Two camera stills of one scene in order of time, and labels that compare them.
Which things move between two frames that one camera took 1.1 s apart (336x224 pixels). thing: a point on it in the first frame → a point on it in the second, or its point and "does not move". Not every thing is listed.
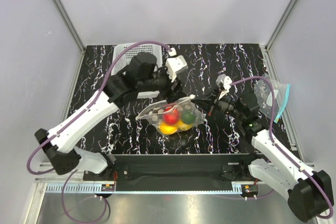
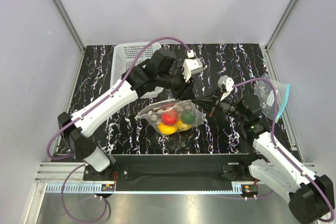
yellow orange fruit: [183, 126] does not move
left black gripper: [172, 95] → [186, 91]
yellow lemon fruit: [167, 129] does not move
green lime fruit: [188, 117] does not move
